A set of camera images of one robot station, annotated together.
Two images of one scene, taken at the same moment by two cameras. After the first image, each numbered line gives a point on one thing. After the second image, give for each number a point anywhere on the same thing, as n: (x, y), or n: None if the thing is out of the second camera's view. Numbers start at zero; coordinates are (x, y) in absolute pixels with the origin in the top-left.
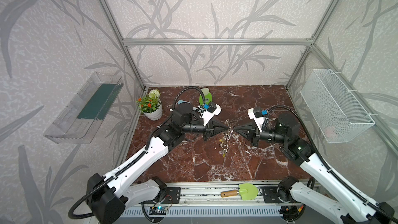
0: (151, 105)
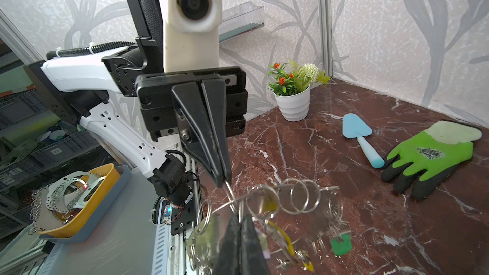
0: (294, 107)
